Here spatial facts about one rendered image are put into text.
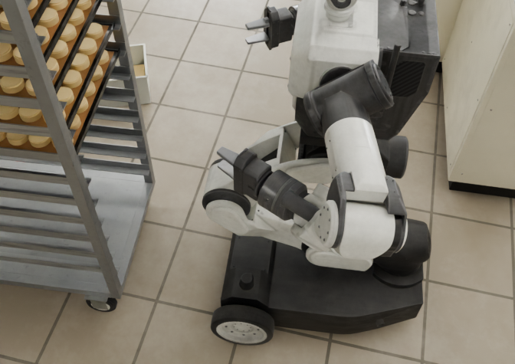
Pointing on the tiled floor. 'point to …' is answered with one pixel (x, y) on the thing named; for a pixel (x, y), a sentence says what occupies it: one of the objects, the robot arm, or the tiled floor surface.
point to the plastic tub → (138, 51)
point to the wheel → (106, 305)
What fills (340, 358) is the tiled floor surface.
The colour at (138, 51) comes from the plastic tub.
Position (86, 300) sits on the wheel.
